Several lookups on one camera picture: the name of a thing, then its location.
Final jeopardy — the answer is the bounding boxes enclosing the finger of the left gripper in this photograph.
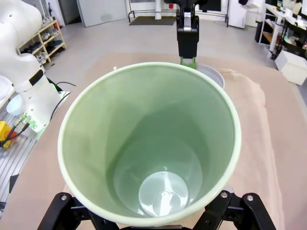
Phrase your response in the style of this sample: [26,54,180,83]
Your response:
[180,56,196,69]

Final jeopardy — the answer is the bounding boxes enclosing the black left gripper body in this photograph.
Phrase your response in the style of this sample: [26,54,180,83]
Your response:
[176,0,200,58]

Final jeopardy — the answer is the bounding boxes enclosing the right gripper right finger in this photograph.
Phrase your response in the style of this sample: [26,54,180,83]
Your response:
[191,190,276,230]

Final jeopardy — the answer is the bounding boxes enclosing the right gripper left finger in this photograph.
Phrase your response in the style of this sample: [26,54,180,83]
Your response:
[38,193,120,230]

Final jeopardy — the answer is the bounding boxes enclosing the pale green tall cup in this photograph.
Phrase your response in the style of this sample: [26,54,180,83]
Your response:
[57,61,242,227]

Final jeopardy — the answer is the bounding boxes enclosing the black floor mat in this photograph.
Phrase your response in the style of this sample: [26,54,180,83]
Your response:
[129,16,177,26]

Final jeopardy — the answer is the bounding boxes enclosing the white bowl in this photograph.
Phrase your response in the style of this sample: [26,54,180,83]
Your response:
[196,64,226,91]

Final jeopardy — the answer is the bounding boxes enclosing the white pillar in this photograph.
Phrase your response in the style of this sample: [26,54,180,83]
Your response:
[154,0,164,20]

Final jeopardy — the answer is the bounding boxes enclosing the small white air purifier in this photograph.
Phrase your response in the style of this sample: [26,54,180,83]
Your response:
[227,1,247,29]

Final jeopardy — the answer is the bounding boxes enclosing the yellow emergency stop box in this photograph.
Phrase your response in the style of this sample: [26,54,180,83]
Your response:
[0,120,15,150]

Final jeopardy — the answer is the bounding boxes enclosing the cluttered shelf desk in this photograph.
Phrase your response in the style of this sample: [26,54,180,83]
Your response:
[255,0,307,60]

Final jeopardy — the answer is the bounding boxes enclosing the white storage box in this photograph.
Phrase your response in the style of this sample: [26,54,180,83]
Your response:
[274,50,307,86]

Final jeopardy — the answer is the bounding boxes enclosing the light blue bowl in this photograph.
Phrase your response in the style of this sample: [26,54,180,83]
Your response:
[6,93,25,117]

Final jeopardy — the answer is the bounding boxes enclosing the wooden shoe rack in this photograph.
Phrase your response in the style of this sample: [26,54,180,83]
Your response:
[16,20,67,64]

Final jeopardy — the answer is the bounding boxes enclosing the aluminium slotted base plate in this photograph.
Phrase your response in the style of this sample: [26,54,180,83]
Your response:
[0,112,39,209]

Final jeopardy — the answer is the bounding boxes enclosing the black power cable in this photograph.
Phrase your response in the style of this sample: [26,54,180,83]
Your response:
[48,81,77,126]

